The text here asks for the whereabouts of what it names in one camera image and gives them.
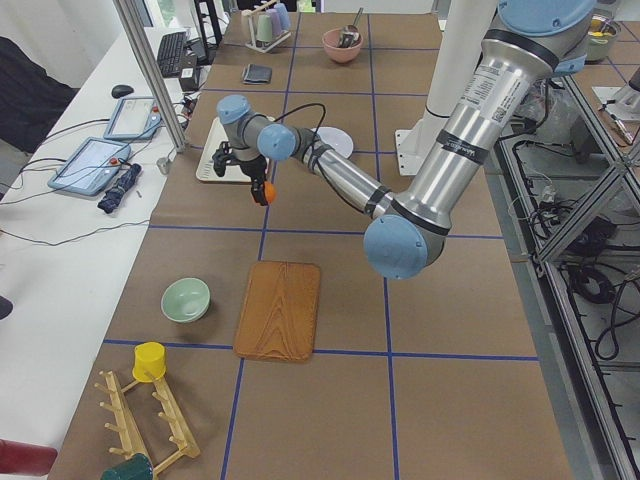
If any teach pendant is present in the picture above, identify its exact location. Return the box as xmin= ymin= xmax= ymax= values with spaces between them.
xmin=103 ymin=96 xmax=161 ymax=141
xmin=48 ymin=137 xmax=131 ymax=197

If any orange fruit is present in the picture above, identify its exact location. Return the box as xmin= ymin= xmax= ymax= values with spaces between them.
xmin=264 ymin=182 xmax=277 ymax=204

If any cream bear tray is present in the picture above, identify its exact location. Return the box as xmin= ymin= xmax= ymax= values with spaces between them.
xmin=196 ymin=117 xmax=259 ymax=184

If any metal scoop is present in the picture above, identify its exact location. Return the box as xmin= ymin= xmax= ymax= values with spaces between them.
xmin=338 ymin=7 xmax=364 ymax=48

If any green bowl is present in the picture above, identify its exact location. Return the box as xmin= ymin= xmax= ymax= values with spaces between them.
xmin=161 ymin=278 xmax=211 ymax=323

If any folded dark blue umbrella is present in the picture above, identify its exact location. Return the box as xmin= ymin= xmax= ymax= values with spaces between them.
xmin=97 ymin=164 xmax=142 ymax=214

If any black computer mouse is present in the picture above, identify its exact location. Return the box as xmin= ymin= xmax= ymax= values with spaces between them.
xmin=111 ymin=84 xmax=134 ymax=99

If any wooden cutting board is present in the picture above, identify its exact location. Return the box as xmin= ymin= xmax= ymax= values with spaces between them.
xmin=233 ymin=261 xmax=321 ymax=362

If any red bottle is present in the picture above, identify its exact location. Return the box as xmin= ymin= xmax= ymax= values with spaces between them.
xmin=1 ymin=439 xmax=58 ymax=477

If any light blue cup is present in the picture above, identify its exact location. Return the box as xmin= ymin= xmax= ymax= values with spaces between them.
xmin=274 ymin=3 xmax=291 ymax=30

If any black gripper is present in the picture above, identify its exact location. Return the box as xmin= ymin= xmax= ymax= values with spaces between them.
xmin=239 ymin=157 xmax=267 ymax=206

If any wooden cup rack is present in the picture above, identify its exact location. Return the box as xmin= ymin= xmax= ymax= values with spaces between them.
xmin=94 ymin=370 xmax=201 ymax=479

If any white plate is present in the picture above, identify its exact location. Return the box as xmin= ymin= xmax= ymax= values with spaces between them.
xmin=311 ymin=126 xmax=354 ymax=158

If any far teach pendant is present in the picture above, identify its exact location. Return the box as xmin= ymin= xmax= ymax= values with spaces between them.
xmin=103 ymin=96 xmax=161 ymax=141

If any near teach pendant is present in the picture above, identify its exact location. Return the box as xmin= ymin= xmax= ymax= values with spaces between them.
xmin=48 ymin=137 xmax=131 ymax=197

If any white wire cup rack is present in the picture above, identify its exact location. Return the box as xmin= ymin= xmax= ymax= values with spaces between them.
xmin=241 ymin=0 xmax=291 ymax=53

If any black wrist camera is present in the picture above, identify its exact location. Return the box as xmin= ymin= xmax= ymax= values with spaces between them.
xmin=212 ymin=141 xmax=236 ymax=177

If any purple cup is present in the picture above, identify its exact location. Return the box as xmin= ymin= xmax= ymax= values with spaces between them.
xmin=265 ymin=8 xmax=282 ymax=36

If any pink bowl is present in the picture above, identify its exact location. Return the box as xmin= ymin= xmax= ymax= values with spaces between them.
xmin=322 ymin=28 xmax=363 ymax=64

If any aluminium frame post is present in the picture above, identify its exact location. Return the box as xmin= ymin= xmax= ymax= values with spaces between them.
xmin=113 ymin=0 xmax=186 ymax=153

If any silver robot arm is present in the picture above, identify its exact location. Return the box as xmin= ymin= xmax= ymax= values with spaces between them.
xmin=212 ymin=1 xmax=594 ymax=279

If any black keyboard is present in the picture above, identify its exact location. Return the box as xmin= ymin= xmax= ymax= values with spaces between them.
xmin=156 ymin=31 xmax=187 ymax=78

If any yellow cup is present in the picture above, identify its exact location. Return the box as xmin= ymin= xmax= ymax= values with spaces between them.
xmin=132 ymin=341 xmax=167 ymax=383

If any grey folded cloth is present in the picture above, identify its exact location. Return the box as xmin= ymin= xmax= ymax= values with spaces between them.
xmin=242 ymin=64 xmax=272 ymax=84

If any dark green cup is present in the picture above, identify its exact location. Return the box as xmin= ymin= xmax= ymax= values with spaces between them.
xmin=100 ymin=453 xmax=154 ymax=480

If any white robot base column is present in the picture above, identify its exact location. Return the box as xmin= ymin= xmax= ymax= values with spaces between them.
xmin=395 ymin=0 xmax=497 ymax=176

